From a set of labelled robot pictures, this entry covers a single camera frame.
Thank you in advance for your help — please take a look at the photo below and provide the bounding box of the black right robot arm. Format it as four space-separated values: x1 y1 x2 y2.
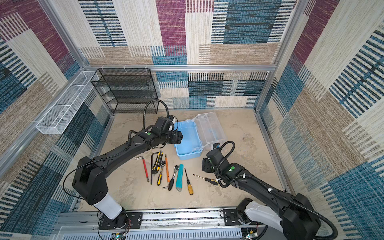
219 161 321 240

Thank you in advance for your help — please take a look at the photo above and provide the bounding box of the white wire mesh basket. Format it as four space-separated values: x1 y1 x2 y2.
36 71 95 135

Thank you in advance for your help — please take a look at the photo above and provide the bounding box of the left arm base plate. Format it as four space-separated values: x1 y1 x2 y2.
98 212 143 231

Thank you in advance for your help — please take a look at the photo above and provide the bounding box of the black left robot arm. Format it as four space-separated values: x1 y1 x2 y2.
72 129 183 220

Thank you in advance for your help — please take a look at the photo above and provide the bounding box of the light blue plastic tool box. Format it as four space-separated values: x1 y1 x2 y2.
175 112 227 161

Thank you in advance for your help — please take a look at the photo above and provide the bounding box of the teal utility knife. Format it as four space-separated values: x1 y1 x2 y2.
176 164 184 192

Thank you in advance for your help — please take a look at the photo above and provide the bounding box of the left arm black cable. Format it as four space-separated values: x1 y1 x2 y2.
141 99 171 133

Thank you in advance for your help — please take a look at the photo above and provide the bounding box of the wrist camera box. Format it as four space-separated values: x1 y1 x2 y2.
213 143 221 150
168 116 177 132

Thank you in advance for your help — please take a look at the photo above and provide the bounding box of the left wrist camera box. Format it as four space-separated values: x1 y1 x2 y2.
168 116 177 132

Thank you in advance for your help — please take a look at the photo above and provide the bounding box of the wooden handled screwdriver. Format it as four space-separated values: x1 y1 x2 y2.
184 169 194 196

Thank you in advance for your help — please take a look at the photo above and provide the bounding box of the orange pencil tool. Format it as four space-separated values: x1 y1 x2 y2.
162 154 170 190

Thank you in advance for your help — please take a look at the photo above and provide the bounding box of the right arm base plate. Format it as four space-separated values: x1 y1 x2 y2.
219 209 264 227

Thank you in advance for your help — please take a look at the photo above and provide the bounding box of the yellow handled wrench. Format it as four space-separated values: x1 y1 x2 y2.
157 161 166 186

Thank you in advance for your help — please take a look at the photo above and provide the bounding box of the black wire mesh shelf rack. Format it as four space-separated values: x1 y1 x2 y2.
91 68 158 114

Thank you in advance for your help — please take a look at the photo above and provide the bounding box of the black yellow small screwdriver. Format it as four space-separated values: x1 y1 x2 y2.
193 174 219 186

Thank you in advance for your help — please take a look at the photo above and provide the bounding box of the red hex key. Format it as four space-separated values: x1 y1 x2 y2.
135 156 150 183

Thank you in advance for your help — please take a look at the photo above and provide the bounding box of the black hex key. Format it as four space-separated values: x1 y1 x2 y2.
150 152 160 185

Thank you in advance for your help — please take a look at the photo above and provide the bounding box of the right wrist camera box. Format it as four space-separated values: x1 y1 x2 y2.
213 143 221 150

